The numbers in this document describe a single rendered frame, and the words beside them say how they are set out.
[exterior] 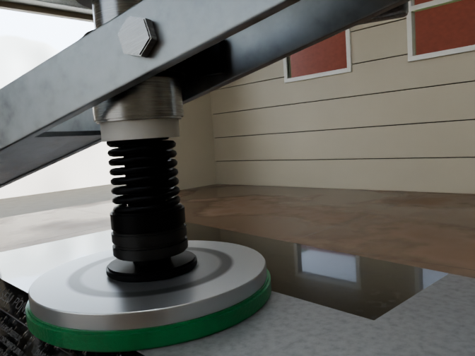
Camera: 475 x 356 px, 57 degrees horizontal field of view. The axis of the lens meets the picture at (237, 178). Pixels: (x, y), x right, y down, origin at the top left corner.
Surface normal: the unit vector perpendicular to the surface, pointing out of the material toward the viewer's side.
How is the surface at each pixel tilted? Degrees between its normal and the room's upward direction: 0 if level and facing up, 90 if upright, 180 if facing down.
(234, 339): 0
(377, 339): 0
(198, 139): 90
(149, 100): 90
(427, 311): 0
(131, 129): 90
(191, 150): 90
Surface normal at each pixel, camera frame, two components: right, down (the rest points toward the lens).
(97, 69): -0.43, 0.11
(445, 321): -0.07, -0.99
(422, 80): -0.70, 0.11
